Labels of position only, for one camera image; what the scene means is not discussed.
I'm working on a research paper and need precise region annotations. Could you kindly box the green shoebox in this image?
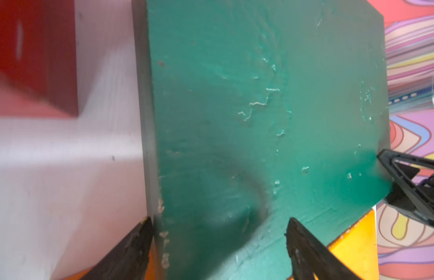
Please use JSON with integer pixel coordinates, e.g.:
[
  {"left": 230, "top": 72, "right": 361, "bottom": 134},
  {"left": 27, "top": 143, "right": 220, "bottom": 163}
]
[{"left": 132, "top": 1, "right": 391, "bottom": 280}]

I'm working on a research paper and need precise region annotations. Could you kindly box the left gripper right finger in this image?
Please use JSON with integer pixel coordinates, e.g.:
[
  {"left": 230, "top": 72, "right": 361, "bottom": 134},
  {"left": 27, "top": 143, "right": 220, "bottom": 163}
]
[{"left": 285, "top": 218, "right": 360, "bottom": 280}]

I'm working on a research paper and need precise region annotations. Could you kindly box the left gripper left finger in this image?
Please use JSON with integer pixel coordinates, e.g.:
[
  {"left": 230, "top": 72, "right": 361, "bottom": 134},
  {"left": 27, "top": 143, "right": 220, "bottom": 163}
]
[{"left": 82, "top": 217, "right": 154, "bottom": 280}]

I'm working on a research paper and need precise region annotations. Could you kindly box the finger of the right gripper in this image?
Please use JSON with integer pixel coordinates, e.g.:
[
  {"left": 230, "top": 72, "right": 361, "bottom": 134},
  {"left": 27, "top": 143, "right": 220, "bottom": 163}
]
[{"left": 377, "top": 149, "right": 434, "bottom": 228}]

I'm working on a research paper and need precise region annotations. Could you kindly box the red shoebox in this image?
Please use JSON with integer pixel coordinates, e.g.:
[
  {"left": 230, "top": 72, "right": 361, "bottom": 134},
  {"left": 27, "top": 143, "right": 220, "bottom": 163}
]
[{"left": 0, "top": 1, "right": 79, "bottom": 118}]

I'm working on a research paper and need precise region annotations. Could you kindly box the orange shoebox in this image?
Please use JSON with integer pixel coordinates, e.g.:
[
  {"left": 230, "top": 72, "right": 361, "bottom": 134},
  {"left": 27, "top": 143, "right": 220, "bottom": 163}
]
[{"left": 60, "top": 209, "right": 380, "bottom": 280}]

